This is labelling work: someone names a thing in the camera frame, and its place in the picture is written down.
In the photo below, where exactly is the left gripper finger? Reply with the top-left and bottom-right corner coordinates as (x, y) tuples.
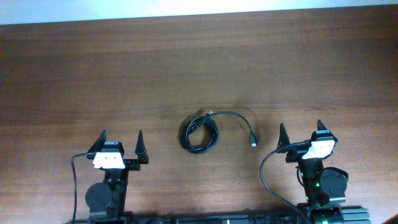
(135, 130), (149, 164)
(88, 130), (107, 153)

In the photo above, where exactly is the black USB cable long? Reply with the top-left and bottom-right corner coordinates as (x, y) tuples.
(180, 111), (258, 154)

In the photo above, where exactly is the black USB cable short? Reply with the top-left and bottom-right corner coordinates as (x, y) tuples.
(185, 110), (215, 135)

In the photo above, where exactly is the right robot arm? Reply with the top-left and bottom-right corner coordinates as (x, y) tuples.
(277, 121), (349, 223)

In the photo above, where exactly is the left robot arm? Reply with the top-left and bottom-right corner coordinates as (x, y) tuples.
(85, 131), (149, 223)

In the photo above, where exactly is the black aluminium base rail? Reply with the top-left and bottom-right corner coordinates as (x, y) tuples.
(130, 207), (371, 224)

